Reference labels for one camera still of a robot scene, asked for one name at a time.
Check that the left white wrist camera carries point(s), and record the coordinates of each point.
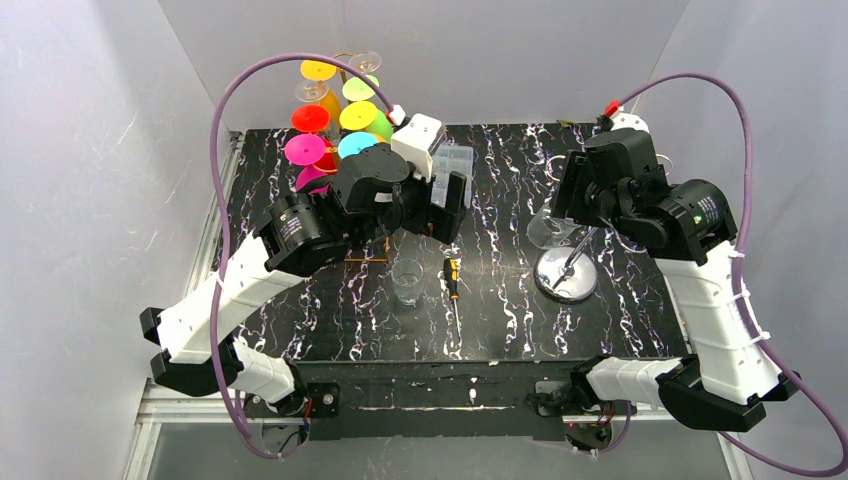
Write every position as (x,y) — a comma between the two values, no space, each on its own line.
(417,142)

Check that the blue plastic wine glass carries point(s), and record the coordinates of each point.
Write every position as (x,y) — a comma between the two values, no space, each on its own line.
(354,143)

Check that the red plastic wine glass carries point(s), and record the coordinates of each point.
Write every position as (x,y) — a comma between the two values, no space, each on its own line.
(315,119)

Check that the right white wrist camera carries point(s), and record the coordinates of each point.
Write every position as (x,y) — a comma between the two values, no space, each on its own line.
(615,118)

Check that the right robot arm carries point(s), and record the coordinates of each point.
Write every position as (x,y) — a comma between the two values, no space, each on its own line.
(725,382)

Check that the magenta plastic wine glass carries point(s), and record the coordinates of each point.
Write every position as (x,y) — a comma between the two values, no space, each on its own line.
(309,152)

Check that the yellow black screwdriver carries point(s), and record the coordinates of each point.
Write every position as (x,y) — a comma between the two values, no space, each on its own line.
(451,281)

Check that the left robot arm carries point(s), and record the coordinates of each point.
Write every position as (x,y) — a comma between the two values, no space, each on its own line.
(373,194)

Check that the clear plastic compartment box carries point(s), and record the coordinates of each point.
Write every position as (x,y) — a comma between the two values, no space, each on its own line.
(452,158)

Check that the clear tumbler glass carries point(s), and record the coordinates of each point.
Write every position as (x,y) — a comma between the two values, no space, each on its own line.
(407,278)

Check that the yellow foot orange glass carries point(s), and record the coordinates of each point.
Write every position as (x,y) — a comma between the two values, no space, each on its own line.
(319,71)

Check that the silver wire glass stand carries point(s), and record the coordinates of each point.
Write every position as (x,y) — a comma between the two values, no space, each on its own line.
(566,274)

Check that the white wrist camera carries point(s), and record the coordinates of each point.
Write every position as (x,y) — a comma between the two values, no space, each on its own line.
(417,142)
(615,118)

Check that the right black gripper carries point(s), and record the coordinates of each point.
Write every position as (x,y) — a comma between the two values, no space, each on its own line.
(571,192)

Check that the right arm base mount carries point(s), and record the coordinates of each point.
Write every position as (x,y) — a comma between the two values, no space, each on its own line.
(592,427)

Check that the orange plastic wine glass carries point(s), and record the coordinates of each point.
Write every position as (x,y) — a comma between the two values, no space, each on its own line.
(365,116)

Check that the green plastic wine glass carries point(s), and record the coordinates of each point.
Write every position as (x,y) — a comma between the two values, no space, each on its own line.
(355,89)

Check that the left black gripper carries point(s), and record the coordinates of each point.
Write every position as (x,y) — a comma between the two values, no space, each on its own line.
(448,208)

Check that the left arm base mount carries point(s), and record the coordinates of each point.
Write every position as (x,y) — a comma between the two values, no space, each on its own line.
(318,401)

